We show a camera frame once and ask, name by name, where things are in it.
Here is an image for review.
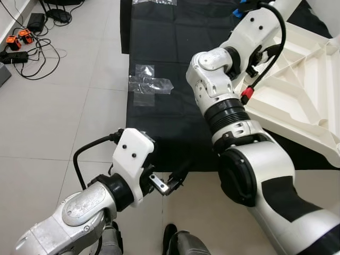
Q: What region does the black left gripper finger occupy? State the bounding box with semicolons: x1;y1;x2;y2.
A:
167;159;194;194

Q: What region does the white plastic table top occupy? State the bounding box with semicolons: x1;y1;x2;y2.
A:
234;0;340;168

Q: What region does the grey robot right foot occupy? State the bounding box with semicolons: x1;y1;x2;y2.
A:
162;223;210;255

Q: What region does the grey robot foot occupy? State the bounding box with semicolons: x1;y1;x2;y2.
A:
162;223;210;255
98;222;124;255

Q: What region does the grey robot left foot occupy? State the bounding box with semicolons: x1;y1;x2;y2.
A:
98;222;124;255

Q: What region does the black table cloth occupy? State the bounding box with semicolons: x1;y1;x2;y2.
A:
120;0;340;172

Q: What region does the clear tape cross patch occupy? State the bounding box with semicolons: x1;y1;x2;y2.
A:
127;64;174;107

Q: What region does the flat clear plastic bag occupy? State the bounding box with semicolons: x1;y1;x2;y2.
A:
133;0;177;6

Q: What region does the black power strip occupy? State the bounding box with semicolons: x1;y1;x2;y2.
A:
0;49;28;64

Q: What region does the black stand base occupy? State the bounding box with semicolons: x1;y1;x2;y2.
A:
45;8;72;24

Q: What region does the orange black battery charger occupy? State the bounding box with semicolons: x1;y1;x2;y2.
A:
5;29;33;51

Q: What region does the black power adapter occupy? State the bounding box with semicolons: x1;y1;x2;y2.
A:
27;12;47;31

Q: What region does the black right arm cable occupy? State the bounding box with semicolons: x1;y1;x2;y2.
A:
234;0;287;104

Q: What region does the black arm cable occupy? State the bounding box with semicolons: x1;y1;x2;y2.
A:
234;0;287;104
73;130;124;189

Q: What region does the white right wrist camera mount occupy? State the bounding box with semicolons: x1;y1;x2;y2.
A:
219;0;282;70

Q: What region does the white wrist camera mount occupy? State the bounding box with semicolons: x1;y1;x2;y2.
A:
112;127;156;207
219;0;282;70

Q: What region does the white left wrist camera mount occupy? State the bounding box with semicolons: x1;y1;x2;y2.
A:
112;127;156;207

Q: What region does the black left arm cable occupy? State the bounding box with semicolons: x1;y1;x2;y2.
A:
73;130;124;189

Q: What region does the black floor cable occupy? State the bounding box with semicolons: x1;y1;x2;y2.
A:
0;0;67;80

